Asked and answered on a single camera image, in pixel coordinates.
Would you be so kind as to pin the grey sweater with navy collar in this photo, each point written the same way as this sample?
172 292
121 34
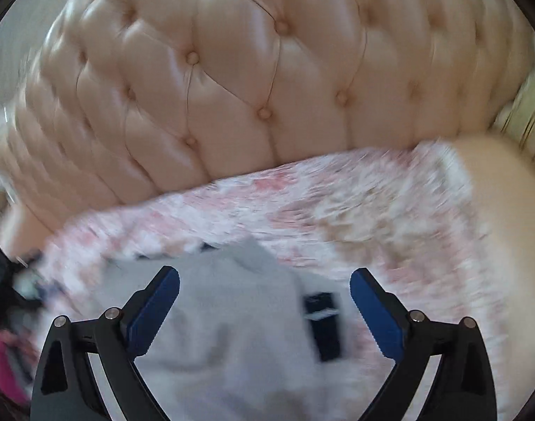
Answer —
232 337

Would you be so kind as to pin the beige tufted leather sofa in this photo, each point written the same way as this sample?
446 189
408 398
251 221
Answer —
249 74

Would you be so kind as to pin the pink cloth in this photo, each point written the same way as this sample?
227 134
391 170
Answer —
4 364

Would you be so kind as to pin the pink floral blanket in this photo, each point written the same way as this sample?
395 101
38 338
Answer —
337 210

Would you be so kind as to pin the striped green cushion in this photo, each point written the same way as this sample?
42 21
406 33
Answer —
532 114

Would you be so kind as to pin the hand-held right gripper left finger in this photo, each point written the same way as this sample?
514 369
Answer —
155 311

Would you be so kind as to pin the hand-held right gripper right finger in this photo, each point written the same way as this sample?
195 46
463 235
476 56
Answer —
374 313

